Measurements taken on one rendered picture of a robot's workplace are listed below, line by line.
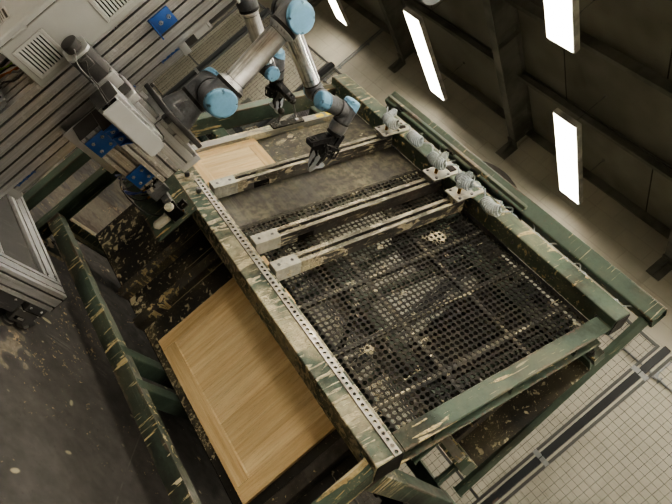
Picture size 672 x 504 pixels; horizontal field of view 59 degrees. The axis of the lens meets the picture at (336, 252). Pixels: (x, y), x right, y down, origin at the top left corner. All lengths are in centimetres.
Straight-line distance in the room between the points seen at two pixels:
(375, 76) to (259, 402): 799
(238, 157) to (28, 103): 118
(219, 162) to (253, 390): 122
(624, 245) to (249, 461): 608
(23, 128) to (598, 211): 680
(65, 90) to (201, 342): 121
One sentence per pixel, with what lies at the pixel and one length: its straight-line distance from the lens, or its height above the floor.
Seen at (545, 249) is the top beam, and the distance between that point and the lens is 292.
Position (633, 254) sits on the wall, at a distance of 783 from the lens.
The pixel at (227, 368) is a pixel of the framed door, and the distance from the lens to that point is 273.
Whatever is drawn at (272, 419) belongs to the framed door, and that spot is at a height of 52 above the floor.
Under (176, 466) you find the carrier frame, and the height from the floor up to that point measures 18.
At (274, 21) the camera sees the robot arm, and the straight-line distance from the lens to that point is 232.
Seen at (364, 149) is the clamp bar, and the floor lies 165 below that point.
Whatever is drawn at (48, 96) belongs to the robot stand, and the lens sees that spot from 244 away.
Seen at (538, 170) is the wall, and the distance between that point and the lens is 842.
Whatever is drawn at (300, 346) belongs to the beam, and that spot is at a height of 83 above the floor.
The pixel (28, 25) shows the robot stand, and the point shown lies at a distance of 227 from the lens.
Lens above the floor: 116
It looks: level
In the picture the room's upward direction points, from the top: 49 degrees clockwise
